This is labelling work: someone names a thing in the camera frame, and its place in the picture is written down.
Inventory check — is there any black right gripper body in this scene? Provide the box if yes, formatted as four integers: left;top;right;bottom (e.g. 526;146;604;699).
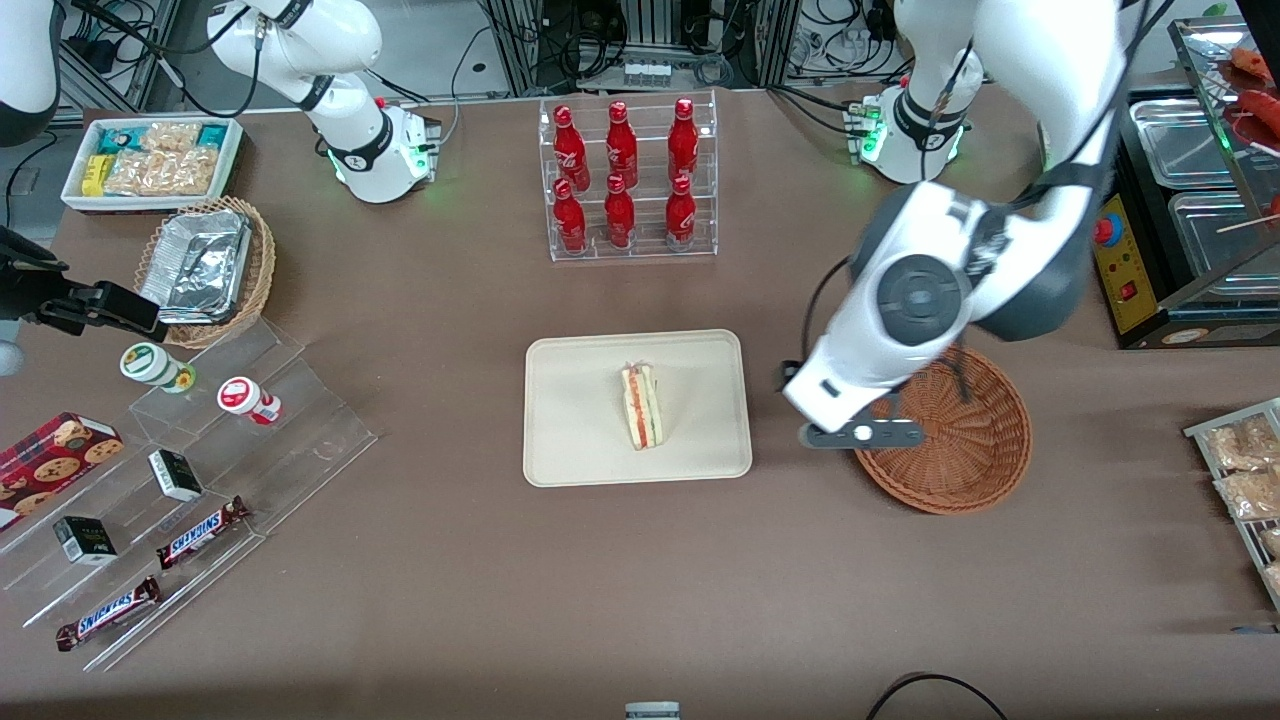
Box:
0;226;103;337

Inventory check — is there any triangle sandwich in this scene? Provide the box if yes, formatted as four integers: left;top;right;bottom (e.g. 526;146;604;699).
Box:
619;362;667;452

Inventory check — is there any aluminium foil tray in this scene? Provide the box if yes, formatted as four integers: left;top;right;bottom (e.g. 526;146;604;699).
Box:
139;209;252;324

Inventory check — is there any light wicker basket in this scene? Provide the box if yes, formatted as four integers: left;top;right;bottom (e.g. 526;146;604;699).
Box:
134;196;277;350

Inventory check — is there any round brown wicker basket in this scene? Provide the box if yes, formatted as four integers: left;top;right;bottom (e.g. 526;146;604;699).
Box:
851;344;1033;516

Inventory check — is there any cream rectangular tray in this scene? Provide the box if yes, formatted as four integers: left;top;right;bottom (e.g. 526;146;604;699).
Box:
523;331;754;489

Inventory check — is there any grey snack rack tray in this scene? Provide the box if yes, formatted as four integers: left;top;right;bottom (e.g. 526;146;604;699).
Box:
1184;398;1280;613

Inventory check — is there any green label yogurt cup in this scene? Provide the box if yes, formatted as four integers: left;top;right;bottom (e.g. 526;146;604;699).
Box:
119;341;197;394

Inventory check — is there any white snack bin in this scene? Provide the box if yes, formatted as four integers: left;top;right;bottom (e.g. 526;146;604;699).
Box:
61;114;245;214

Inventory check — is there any red label yogurt cup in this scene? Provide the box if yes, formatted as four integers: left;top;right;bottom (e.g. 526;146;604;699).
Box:
216;375;284;427

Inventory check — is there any large clear cracker bag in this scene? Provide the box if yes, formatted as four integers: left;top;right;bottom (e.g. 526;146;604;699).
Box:
105;147;220;198

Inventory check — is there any small black carton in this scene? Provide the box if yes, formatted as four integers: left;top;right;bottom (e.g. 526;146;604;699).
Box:
147;449;205;504
51;515;119;568

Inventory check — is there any red cookie box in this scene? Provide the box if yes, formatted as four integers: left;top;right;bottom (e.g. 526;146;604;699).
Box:
0;411;125;532

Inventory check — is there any small clear cracker bag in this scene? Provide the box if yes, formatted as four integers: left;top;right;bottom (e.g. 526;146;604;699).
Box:
140;121;202;152

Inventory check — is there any clear acrylic stepped shelf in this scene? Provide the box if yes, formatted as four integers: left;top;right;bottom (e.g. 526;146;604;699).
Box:
0;317;380;674

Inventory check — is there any Snickers bar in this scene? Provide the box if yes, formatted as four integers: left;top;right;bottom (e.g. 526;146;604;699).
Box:
54;576;162;654
154;496;252;572

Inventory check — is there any red cola bottle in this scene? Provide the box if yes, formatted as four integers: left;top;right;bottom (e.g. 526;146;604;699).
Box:
552;178;589;256
604;174;637;250
667;98;700;185
605;101;640;189
665;175;698;250
553;105;592;193

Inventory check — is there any clear acrylic bottle rack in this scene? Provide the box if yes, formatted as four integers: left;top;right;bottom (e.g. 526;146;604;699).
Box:
538;89;720;264

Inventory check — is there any black sausage warmer yellow panel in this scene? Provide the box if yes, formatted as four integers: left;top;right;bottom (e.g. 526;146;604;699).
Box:
1085;0;1280;351

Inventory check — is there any steel warmer pan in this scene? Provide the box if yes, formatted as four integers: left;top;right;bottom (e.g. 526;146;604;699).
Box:
1134;97;1242;190
1167;190;1280;302

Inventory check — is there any clear fried snack bag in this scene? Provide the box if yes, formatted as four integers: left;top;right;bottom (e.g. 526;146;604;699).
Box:
1213;467;1280;522
1203;414;1280;472

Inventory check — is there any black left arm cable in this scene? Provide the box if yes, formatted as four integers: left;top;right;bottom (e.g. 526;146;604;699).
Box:
779;0;1177;404

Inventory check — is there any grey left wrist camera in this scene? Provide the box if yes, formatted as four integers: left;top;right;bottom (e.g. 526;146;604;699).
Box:
797;419;926;451

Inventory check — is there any black floor cable loop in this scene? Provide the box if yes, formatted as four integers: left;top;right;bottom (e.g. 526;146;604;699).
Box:
864;672;1007;720

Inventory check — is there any aluminium frame rack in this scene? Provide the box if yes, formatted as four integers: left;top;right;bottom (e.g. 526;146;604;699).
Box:
478;0;803;98

